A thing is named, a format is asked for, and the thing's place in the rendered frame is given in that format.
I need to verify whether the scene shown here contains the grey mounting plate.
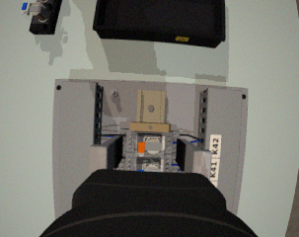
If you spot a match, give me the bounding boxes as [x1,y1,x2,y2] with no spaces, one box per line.
[52,79,248,219]

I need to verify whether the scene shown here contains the grey relay with orange button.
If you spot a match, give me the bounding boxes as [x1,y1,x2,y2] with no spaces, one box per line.
[135,133,165,159]

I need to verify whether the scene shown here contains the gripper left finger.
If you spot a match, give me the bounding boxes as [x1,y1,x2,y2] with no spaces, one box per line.
[89,135,123,176]

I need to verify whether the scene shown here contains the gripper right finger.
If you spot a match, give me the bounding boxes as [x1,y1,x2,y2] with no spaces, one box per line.
[176,138,212,181]

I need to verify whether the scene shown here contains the black rectangular tray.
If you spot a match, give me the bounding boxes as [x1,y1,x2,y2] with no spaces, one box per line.
[93,0,225,48]

